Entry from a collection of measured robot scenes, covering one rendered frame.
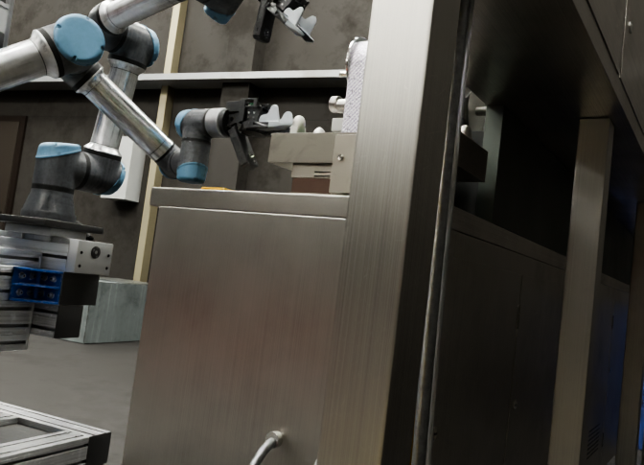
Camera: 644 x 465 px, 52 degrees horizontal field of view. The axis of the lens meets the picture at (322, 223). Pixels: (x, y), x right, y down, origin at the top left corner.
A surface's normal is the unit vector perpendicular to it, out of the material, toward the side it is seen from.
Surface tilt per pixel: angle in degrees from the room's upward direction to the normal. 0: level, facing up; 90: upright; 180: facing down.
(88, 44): 86
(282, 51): 90
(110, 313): 90
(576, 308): 90
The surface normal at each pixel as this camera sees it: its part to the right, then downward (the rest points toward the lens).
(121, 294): 0.90, 0.07
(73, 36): 0.62, -0.07
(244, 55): -0.40, -0.13
